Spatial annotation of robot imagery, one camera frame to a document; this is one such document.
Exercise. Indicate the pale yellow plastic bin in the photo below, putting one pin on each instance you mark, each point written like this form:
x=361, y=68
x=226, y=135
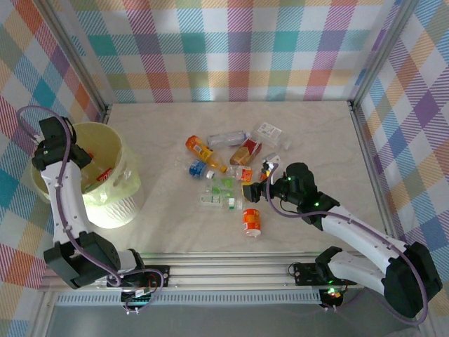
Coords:
x=119, y=207

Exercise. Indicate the left controller board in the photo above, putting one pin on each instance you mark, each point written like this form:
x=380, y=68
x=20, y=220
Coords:
x=138, y=302

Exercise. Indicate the clear bottle red label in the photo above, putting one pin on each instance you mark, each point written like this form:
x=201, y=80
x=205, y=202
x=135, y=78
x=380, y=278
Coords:
x=245, y=172

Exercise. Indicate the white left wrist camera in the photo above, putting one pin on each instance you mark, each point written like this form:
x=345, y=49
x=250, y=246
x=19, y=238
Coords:
x=36, y=137

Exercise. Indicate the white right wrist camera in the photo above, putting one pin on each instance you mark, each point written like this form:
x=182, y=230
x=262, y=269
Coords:
x=271, y=159

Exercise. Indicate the clear plastic packet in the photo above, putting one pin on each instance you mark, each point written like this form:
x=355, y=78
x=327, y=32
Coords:
x=268, y=133

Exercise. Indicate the clear bottle dark green label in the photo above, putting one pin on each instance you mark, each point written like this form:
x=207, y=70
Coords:
x=221, y=201

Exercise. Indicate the controller board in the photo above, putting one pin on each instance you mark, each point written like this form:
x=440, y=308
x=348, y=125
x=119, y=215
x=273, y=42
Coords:
x=331, y=293
x=138, y=302

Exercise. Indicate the aluminium left frame post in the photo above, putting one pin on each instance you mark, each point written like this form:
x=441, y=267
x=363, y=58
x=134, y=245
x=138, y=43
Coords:
x=74, y=52

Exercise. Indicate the orange juice plastic bottle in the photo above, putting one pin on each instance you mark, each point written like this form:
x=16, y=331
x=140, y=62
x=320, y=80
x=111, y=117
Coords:
x=200, y=147

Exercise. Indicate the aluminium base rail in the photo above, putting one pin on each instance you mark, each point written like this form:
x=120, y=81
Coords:
x=228, y=274

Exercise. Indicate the crushed bright green label bottle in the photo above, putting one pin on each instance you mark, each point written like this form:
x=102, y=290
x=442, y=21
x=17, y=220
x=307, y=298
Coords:
x=222, y=183

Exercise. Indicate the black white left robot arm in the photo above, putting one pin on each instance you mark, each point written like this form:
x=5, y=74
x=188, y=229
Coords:
x=66, y=203

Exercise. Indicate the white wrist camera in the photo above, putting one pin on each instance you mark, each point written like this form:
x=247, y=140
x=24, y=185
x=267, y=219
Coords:
x=271, y=159
x=36, y=137

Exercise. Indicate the right controller board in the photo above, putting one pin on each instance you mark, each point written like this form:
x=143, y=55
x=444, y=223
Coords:
x=331, y=293

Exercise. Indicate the aluminium frame post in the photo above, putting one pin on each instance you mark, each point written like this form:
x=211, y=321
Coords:
x=74, y=52
x=380, y=52

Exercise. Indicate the aluminium right side rail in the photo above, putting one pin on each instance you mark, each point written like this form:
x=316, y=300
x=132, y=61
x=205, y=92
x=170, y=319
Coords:
x=371, y=165

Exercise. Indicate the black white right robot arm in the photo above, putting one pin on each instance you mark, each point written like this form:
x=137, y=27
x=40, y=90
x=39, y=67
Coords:
x=361, y=235

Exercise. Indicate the crushed blue label bottle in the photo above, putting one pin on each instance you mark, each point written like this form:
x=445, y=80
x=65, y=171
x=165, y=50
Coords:
x=197, y=168

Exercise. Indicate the clear purple tinted bottle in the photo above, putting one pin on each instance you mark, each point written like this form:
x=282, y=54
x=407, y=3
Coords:
x=226, y=138

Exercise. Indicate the aluminium right frame post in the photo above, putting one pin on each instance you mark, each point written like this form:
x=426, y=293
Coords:
x=380, y=52

